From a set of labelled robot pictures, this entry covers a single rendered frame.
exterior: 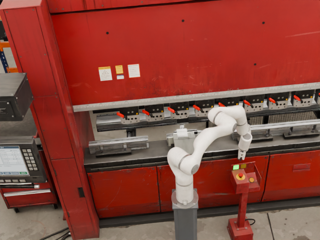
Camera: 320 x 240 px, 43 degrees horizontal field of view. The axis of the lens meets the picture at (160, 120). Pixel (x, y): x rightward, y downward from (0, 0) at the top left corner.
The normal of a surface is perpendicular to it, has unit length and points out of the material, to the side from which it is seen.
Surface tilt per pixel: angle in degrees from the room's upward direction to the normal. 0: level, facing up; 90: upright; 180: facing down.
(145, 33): 90
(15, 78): 1
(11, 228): 0
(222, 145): 0
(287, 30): 90
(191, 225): 90
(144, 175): 90
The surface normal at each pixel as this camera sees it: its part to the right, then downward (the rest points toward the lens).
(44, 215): -0.06, -0.78
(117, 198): 0.07, 0.65
